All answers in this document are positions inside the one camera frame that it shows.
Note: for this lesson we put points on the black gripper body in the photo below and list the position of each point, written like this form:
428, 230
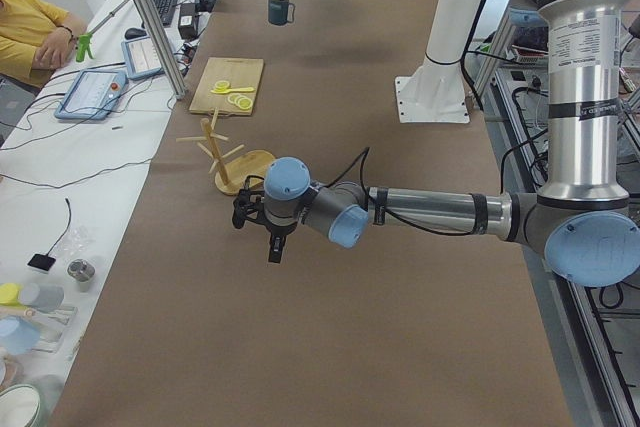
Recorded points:
275, 230

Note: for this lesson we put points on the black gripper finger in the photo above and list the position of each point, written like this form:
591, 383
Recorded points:
278, 248
273, 249

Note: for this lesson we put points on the blue mug with green inside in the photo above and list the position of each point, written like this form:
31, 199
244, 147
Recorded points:
281, 12

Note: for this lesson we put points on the wooden cup storage rack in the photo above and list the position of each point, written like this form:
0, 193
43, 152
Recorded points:
230, 170

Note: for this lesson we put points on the grey cup lying down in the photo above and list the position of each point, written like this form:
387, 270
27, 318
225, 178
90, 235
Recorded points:
45, 298

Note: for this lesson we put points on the yellow cup lying down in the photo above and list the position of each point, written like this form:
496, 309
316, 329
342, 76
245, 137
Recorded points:
9, 294

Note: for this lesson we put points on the light blue cup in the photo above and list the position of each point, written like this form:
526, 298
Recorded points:
18, 336

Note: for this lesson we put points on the wooden cutting board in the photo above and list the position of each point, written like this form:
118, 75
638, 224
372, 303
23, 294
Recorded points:
240, 72

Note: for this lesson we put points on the black power adapter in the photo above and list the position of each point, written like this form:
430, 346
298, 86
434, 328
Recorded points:
188, 22

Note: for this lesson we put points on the yellow plastic knife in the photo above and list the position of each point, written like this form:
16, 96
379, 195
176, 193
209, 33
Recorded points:
233, 90

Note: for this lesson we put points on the lemon slice near knife tip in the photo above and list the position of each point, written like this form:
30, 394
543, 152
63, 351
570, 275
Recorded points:
221, 86

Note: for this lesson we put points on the middle lemon slice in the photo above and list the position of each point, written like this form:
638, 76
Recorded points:
239, 97

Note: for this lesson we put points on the black computer mouse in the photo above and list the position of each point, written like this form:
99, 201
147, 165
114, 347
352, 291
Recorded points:
134, 33

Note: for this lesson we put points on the far blue teach pendant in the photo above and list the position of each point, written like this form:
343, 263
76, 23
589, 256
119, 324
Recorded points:
140, 57

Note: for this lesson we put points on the blue teach pendant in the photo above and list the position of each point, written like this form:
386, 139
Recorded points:
140, 57
94, 95

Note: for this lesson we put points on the small metal cylinder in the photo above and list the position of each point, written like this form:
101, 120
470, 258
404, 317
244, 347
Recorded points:
83, 273

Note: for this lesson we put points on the green plastic clamp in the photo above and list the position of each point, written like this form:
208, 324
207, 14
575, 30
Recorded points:
83, 47

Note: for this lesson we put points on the near blue teach pendant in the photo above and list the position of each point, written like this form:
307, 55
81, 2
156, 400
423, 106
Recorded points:
94, 95

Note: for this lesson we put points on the small black pad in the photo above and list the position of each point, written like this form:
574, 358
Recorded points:
41, 262

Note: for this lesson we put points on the person in yellow shirt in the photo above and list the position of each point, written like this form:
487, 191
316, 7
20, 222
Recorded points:
37, 38

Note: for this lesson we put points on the white bowl green rim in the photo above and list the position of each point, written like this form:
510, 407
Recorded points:
22, 406

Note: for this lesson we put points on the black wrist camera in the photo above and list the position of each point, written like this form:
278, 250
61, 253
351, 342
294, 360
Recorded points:
248, 207

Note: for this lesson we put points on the silver aluminium frame post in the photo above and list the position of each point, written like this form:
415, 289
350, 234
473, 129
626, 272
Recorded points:
154, 27

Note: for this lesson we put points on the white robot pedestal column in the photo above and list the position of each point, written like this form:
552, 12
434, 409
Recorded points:
435, 93

